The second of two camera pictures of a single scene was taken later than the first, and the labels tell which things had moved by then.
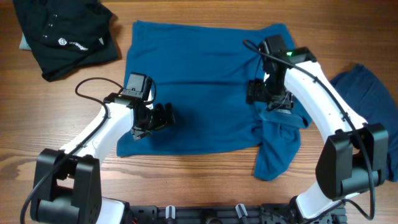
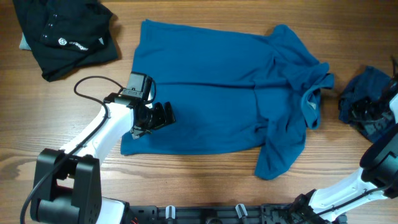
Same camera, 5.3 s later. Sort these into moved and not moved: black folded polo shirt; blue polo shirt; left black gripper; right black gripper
Moved: right black gripper
Not moved: blue polo shirt; black folded polo shirt; left black gripper
